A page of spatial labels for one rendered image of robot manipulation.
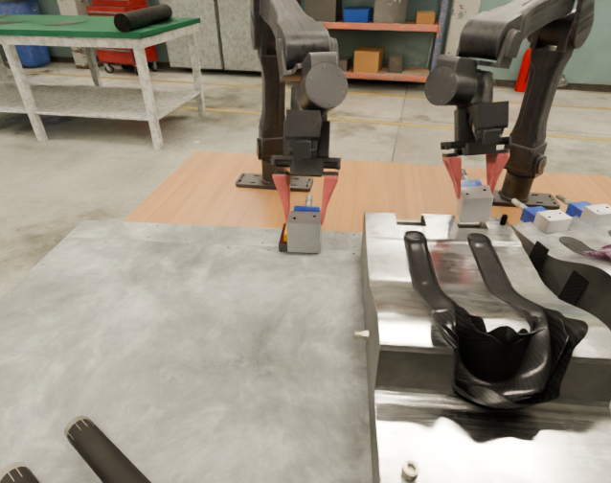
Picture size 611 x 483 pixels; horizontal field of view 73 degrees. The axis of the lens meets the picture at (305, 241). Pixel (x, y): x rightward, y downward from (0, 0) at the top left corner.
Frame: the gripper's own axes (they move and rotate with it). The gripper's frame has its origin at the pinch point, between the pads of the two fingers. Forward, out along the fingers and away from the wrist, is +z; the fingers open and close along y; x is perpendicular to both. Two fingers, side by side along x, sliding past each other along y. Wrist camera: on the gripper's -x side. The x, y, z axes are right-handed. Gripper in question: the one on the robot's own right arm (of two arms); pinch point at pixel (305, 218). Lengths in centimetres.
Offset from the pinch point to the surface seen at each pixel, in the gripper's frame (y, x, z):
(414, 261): 17.8, 3.2, 6.3
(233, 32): -140, 503, -220
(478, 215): 29.8, 10.5, -1.4
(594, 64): 310, 472, -177
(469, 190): 27.9, 10.3, -5.7
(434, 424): 16.4, -20.1, 20.8
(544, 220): 44.4, 17.3, -0.7
